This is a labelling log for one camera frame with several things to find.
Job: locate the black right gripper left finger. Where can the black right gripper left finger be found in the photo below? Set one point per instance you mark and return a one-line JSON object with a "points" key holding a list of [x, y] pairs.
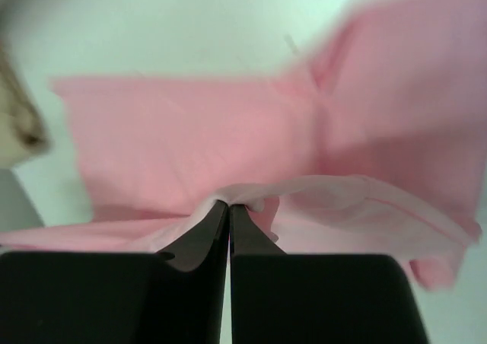
{"points": [[174, 295]]}

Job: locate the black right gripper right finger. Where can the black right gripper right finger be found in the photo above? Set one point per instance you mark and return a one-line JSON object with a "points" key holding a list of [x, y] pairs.
{"points": [[278, 297]]}

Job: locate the pink t shirt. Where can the pink t shirt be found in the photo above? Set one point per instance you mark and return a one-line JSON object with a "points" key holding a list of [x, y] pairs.
{"points": [[374, 144]]}

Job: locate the beige t shirt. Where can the beige t shirt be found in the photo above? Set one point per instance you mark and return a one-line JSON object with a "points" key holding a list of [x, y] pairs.
{"points": [[23, 133]]}

